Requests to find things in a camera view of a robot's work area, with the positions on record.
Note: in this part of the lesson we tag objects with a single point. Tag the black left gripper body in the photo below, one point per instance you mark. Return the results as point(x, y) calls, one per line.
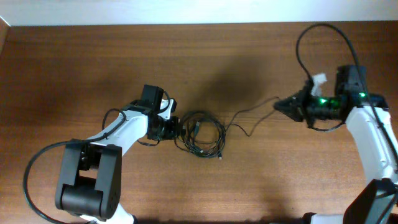
point(166, 129)

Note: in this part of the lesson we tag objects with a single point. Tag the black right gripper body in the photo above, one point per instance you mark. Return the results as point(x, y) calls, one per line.
point(318, 107)

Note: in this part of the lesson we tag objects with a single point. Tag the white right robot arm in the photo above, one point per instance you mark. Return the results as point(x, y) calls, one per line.
point(367, 119)

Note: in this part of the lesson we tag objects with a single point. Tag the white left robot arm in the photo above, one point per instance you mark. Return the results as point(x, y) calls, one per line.
point(89, 184)

